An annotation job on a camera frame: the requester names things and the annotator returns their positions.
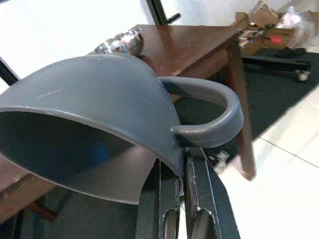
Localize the black round frame handle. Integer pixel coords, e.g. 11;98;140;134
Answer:
166;12;181;25

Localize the flat brown cardboard box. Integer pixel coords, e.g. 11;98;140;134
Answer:
238;24;298;56

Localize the black metal frame post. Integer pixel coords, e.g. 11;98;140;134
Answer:
0;56;21;87
147;0;172;25

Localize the black wheeled cart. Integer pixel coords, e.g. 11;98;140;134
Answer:
243;47;312;82

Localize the black floor mat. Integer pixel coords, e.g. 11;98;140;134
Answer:
174;47;319;161

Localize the clear plastic bag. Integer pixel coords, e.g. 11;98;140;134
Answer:
280;4;319;49

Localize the grey plastic mug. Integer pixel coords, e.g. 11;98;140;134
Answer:
0;53;244;206

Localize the crumpled brown cardboard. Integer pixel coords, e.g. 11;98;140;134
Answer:
234;0;280;28

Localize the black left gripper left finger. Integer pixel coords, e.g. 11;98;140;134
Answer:
138;159;183;239

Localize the dark brown wooden table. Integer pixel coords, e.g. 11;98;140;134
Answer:
0;24;258;222

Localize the shiny steel bowl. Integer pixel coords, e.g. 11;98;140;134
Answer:
93;28;146;57

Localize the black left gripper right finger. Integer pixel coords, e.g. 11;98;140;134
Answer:
184;146;241;239

